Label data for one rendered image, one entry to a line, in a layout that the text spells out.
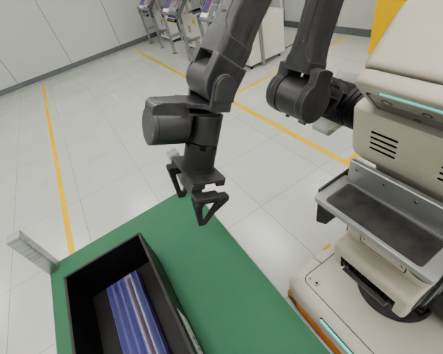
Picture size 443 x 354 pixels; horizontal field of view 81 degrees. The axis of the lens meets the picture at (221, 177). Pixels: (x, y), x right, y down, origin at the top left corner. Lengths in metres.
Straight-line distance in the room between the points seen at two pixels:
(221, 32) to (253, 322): 0.51
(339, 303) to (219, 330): 0.81
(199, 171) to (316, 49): 0.30
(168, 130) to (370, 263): 0.63
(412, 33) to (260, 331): 0.53
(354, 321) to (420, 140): 0.92
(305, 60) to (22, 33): 6.98
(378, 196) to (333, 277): 0.79
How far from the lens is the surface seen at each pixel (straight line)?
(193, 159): 0.44
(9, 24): 7.30
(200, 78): 0.40
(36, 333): 2.15
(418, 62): 0.44
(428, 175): 0.57
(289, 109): 0.53
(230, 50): 0.40
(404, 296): 0.80
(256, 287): 0.60
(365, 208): 0.61
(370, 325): 1.31
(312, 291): 1.32
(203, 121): 0.42
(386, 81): 0.44
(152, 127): 0.39
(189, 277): 0.64
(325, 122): 0.67
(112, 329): 0.66
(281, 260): 1.70
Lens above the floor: 1.50
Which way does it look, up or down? 42 degrees down
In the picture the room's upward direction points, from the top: 16 degrees counter-clockwise
